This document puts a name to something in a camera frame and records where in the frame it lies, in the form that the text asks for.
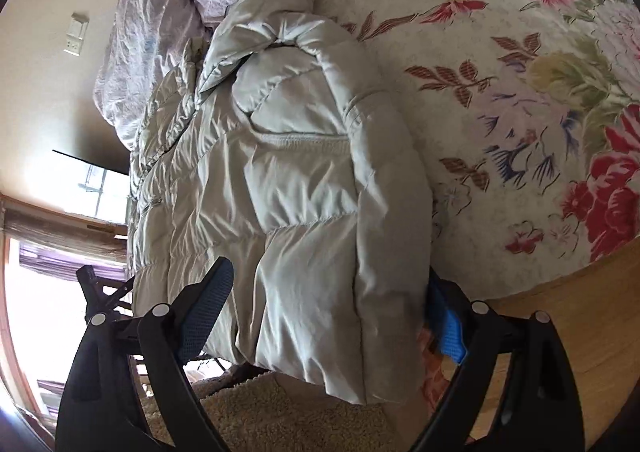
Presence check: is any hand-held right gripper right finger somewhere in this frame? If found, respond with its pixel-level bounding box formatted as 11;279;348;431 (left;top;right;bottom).
410;268;587;452

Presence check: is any white puffer jacket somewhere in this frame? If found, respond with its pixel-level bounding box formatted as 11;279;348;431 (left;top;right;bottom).
126;0;435;405

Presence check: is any window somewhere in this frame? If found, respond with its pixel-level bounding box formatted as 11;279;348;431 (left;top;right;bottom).
0;151;135;415

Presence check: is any floral bedsheet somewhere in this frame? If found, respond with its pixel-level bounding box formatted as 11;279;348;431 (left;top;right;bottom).
315;0;640;403

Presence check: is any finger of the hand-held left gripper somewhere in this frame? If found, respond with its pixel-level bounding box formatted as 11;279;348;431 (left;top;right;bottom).
75;265;135;320

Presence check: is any purple curtain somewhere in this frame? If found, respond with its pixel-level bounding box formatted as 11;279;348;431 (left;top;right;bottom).
17;238;127;285

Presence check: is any beige fluffy rug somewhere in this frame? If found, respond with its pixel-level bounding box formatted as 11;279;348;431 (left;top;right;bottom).
142;372;401;452

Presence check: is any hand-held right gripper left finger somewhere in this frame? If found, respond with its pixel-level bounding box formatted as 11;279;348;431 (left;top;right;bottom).
54;257;236;452

